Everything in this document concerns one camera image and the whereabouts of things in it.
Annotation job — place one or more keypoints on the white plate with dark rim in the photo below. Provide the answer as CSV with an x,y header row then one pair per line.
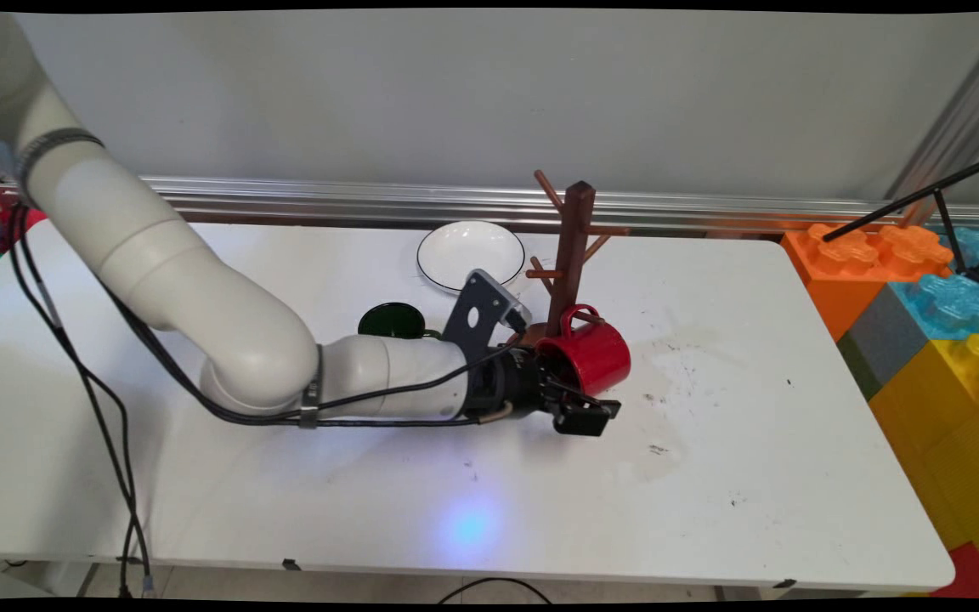
x,y
468,251

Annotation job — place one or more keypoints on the large coloured toy bricks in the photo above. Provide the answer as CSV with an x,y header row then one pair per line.
x,y
940,442

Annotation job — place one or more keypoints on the orange foam building block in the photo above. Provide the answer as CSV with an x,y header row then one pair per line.
x,y
846,272

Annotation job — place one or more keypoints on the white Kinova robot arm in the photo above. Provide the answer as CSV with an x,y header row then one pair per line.
x,y
158,255

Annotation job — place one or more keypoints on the black tripod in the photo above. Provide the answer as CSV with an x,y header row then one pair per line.
x,y
948,212

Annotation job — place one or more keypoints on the red plush object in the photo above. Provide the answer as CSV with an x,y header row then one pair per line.
x,y
12,229

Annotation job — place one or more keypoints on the brown wooden mug tree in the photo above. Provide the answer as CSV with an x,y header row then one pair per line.
x,y
574,246

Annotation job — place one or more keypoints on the aluminium frame post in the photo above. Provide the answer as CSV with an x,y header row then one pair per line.
x,y
957,110

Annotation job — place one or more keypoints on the dark green enamel mug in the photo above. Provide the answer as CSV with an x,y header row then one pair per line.
x,y
392,321

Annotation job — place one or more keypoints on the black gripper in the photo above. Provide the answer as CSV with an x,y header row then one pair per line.
x,y
517,387

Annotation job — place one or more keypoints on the blue and grey foam block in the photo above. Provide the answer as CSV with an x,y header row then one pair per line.
x,y
923,319

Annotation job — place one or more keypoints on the aluminium frame rail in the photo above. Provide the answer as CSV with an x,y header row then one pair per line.
x,y
370,200

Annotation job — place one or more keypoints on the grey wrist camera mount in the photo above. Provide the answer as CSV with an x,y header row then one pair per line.
x,y
477,310

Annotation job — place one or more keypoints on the red ceramic mug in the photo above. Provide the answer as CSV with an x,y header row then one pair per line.
x,y
600,353

